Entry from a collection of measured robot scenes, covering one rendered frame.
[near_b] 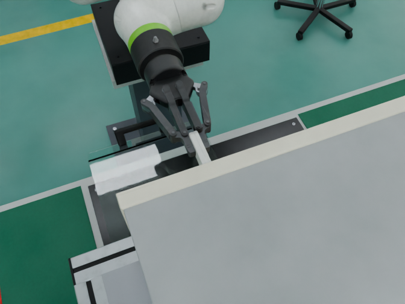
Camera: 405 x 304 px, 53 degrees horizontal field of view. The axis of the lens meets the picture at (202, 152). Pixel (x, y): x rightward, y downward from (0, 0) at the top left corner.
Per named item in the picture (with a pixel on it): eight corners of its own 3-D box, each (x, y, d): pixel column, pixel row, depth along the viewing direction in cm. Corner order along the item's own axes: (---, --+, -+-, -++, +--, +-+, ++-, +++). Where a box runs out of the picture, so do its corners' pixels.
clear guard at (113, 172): (88, 154, 87) (82, 138, 82) (192, 120, 92) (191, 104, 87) (130, 300, 71) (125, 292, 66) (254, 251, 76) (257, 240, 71)
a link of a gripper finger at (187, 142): (185, 127, 68) (169, 132, 68) (196, 151, 66) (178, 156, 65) (185, 132, 70) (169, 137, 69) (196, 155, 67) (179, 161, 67)
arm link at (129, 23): (116, 31, 91) (100, -9, 81) (168, 13, 92) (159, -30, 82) (134, 75, 84) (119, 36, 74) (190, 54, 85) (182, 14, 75)
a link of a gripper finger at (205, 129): (193, 129, 70) (209, 125, 71) (204, 153, 68) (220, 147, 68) (193, 125, 69) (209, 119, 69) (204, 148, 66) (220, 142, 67)
